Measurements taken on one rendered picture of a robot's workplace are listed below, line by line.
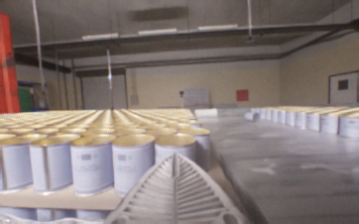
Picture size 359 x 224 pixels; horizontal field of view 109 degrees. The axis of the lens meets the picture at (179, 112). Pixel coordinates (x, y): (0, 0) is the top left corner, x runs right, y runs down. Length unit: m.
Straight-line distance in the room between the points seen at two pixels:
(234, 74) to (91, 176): 9.97
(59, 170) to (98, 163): 0.07
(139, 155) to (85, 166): 0.08
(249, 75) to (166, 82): 5.74
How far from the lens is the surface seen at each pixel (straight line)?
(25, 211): 0.37
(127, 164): 0.22
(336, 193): 0.36
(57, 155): 0.29
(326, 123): 0.84
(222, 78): 9.77
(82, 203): 0.26
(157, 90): 9.52
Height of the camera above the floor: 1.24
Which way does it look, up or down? 4 degrees down
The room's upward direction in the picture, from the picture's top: 3 degrees counter-clockwise
